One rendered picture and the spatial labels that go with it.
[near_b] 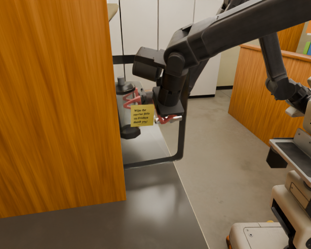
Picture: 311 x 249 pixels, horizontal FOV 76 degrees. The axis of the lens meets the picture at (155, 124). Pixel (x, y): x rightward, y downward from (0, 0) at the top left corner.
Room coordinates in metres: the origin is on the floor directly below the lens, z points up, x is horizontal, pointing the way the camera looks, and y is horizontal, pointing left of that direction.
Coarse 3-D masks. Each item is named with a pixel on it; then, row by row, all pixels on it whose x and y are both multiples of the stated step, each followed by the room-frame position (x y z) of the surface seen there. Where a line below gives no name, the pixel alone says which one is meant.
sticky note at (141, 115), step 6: (132, 108) 0.57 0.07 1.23; (138, 108) 0.57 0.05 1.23; (144, 108) 0.58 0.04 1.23; (150, 108) 0.58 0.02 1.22; (132, 114) 0.57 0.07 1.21; (138, 114) 0.57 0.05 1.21; (144, 114) 0.58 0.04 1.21; (150, 114) 0.58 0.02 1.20; (132, 120) 0.57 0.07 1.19; (138, 120) 0.57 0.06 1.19; (144, 120) 0.58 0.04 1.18; (150, 120) 0.58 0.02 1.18; (132, 126) 0.57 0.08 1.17
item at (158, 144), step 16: (128, 64) 0.57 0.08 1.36; (128, 80) 0.57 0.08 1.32; (144, 80) 0.58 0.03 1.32; (160, 80) 0.59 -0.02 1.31; (128, 96) 0.56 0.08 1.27; (144, 96) 0.58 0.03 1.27; (128, 112) 0.56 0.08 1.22; (128, 128) 0.56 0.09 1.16; (144, 128) 0.58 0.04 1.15; (160, 128) 0.59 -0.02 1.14; (176, 128) 0.61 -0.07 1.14; (128, 144) 0.56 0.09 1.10; (144, 144) 0.58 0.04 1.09; (160, 144) 0.59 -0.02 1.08; (176, 144) 0.61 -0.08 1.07; (128, 160) 0.56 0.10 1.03; (144, 160) 0.58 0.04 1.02; (160, 160) 0.59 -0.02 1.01; (176, 160) 0.61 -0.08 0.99
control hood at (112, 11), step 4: (108, 4) 0.55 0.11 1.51; (112, 4) 0.55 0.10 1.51; (116, 4) 0.55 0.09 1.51; (108, 8) 0.54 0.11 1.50; (112, 8) 0.55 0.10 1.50; (116, 8) 0.55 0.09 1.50; (108, 12) 0.54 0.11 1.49; (112, 12) 0.55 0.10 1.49; (116, 12) 0.69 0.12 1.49; (112, 16) 0.55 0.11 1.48
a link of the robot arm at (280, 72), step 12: (228, 0) 0.73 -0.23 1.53; (276, 36) 0.75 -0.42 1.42; (264, 48) 0.76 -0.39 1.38; (276, 48) 0.75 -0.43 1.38; (264, 60) 0.78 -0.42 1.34; (276, 60) 0.75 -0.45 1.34; (276, 72) 0.75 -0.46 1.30; (276, 84) 0.74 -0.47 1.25; (288, 84) 0.73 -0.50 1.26; (276, 96) 0.74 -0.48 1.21; (288, 96) 0.73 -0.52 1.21
